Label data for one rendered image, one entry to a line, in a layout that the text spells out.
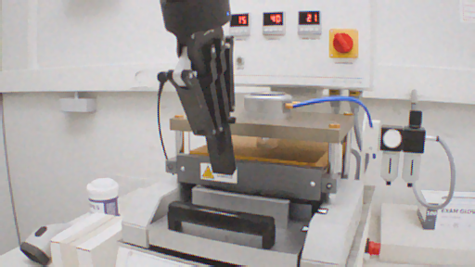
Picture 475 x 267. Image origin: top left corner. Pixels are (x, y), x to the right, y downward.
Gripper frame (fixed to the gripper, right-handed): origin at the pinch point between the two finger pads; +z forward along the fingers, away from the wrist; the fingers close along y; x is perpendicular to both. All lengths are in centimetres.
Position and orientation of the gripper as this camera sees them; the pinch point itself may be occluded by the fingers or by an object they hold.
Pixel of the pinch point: (220, 149)
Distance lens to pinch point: 50.3
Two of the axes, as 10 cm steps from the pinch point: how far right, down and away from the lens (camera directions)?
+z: 1.3, 8.5, 5.1
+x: 9.2, 0.9, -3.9
